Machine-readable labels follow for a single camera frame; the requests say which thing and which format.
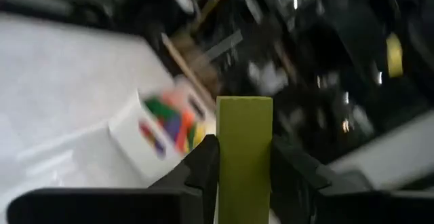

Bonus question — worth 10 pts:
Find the green hollow long brick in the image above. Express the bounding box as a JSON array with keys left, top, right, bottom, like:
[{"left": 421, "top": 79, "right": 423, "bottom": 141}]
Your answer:
[{"left": 144, "top": 96, "right": 178, "bottom": 122}]

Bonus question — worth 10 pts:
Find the orange eight-stud toy brick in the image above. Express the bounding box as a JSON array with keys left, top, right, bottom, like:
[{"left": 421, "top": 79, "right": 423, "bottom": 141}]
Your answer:
[{"left": 175, "top": 110, "right": 197, "bottom": 153}]

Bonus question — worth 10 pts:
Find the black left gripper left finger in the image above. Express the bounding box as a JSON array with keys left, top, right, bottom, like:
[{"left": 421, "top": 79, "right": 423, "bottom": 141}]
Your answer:
[{"left": 149, "top": 134, "right": 220, "bottom": 224}]

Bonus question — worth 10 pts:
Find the purple long flat block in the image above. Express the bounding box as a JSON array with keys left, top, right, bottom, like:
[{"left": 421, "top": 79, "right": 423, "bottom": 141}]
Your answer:
[
  {"left": 165, "top": 113, "right": 183, "bottom": 143},
  {"left": 153, "top": 138, "right": 167, "bottom": 160}
]

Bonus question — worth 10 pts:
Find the white plastic bin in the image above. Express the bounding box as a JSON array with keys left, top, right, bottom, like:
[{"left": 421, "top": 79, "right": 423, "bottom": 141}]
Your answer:
[{"left": 107, "top": 76, "right": 218, "bottom": 186}]

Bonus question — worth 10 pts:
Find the yellow object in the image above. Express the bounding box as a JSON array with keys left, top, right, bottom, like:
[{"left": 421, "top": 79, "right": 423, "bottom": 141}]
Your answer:
[{"left": 385, "top": 32, "right": 405, "bottom": 79}]

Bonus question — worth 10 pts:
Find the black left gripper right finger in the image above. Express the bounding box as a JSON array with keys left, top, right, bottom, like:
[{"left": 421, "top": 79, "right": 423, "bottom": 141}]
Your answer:
[{"left": 269, "top": 135, "right": 332, "bottom": 224}]

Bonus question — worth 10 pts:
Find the crimson flat block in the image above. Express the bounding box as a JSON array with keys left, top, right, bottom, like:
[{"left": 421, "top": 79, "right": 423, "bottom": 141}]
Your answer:
[{"left": 138, "top": 120, "right": 156, "bottom": 141}]

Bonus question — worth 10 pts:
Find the yellow long block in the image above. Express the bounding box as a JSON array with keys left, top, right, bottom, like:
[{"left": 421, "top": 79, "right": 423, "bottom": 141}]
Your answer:
[{"left": 192, "top": 124, "right": 207, "bottom": 147}]

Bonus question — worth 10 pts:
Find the olive block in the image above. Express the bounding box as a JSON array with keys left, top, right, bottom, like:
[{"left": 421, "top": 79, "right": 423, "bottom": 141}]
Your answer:
[{"left": 216, "top": 96, "right": 274, "bottom": 224}]

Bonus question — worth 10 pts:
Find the white table cover sheet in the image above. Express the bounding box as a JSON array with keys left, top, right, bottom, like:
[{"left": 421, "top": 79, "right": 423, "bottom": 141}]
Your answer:
[{"left": 0, "top": 13, "right": 218, "bottom": 218}]

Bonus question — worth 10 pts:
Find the red flat block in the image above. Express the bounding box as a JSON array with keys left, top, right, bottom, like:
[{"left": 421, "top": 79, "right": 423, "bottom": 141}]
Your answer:
[{"left": 161, "top": 88, "right": 191, "bottom": 111}]

